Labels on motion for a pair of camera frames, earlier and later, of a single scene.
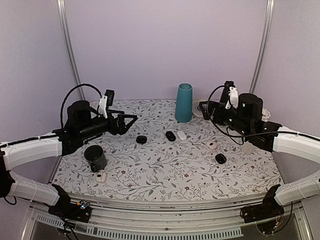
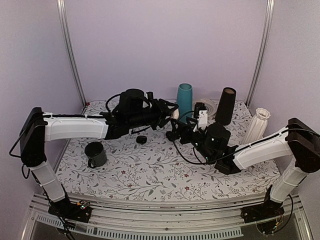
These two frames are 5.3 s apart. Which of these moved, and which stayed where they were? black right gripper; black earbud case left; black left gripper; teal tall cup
Moved: black left gripper; black right gripper
Stayed: black earbud case left; teal tall cup
